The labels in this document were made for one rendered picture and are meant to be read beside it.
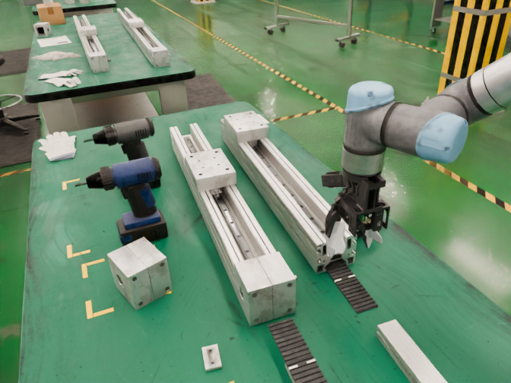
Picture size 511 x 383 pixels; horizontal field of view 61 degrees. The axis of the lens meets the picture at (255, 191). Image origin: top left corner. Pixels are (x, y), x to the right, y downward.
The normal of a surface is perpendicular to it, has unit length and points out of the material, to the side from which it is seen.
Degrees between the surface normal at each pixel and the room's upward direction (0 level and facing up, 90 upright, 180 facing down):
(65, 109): 90
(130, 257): 0
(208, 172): 0
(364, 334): 0
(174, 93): 90
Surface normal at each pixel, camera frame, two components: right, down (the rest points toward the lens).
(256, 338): -0.04, -0.85
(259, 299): 0.33, 0.48
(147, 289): 0.65, 0.37
